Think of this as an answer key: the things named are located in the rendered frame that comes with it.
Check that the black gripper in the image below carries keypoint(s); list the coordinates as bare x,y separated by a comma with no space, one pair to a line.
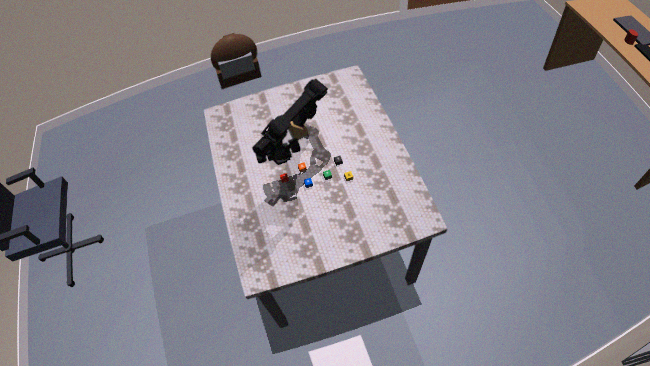
293,144

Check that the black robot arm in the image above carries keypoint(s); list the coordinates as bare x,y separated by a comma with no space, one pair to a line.
304,108

